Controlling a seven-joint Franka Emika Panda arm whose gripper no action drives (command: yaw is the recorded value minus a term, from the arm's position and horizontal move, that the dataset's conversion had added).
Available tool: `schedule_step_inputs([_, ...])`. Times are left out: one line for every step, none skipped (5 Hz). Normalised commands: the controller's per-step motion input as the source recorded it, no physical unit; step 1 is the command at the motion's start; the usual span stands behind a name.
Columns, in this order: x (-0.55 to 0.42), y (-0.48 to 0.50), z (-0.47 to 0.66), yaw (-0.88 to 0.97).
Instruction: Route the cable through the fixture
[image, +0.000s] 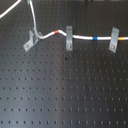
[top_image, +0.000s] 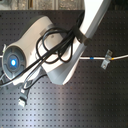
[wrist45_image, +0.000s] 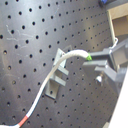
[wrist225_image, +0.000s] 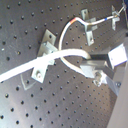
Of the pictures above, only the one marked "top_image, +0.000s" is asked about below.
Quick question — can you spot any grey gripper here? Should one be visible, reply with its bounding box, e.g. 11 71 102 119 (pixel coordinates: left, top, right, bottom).
18 89 27 107

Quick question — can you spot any black cable strap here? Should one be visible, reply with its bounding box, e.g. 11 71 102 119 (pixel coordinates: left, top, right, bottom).
72 28 92 46

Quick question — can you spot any white cable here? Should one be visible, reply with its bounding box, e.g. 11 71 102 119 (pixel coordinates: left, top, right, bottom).
79 54 128 62

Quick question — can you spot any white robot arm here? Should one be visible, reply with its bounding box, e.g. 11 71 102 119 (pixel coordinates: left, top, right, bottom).
0 0 111 106

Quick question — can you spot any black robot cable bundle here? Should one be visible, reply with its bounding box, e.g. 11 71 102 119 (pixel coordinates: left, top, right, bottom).
0 9 86 91

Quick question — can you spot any metal cable clip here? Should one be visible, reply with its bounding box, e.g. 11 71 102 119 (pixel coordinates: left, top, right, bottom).
101 50 113 70

